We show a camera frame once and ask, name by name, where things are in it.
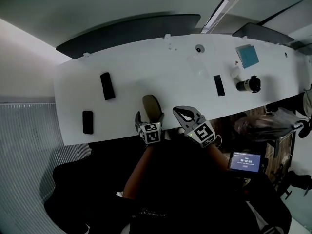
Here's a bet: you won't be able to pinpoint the person's left forearm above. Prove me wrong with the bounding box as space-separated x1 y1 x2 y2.
123 144 154 199

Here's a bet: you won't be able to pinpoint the black flat remote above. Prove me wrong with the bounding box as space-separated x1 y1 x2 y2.
213 75 226 97

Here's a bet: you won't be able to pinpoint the chest-mounted timer screen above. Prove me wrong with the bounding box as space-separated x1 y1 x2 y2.
228 151 263 173

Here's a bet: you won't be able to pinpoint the white window blinds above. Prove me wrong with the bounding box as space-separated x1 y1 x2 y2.
0 102 92 234

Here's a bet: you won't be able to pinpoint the black office chair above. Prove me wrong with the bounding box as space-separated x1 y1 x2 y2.
43 163 127 234
275 169 312 201

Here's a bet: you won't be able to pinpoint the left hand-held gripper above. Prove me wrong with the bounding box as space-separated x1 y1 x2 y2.
135 110 164 145

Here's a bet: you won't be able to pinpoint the person in dark shirt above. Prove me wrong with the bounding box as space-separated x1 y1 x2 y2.
87 128 292 234

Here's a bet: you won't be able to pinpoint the black smartphone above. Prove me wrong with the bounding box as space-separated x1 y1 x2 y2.
82 110 94 135

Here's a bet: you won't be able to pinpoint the black oblong box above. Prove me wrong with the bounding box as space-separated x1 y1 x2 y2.
99 72 116 101

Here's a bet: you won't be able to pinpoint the long dark desk divider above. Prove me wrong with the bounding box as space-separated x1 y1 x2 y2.
55 11 202 59

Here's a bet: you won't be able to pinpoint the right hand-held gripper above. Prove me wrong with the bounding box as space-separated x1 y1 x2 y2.
172 105 217 148

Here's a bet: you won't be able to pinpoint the beige glasses case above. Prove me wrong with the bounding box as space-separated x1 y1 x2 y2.
142 94 163 125

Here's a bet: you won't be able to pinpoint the black white striped strap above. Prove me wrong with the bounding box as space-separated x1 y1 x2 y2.
262 224 281 234

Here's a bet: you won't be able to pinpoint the teal notebook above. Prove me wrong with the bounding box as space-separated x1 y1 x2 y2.
235 44 260 69

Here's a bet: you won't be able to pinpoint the black tumbler bottle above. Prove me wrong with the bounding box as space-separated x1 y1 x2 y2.
235 75 261 94

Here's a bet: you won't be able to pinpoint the person's right forearm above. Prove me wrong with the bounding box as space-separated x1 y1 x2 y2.
207 140 231 171

